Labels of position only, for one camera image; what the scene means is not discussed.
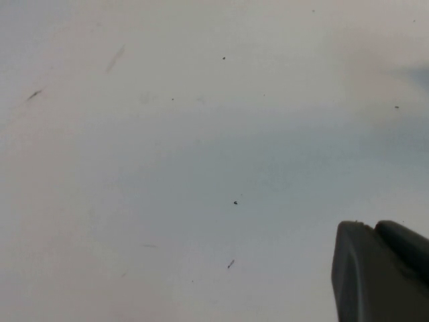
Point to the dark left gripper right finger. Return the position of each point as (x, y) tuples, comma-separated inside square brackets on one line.
[(405, 248)]

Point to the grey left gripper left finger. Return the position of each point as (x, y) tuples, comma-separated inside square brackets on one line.
[(362, 278)]

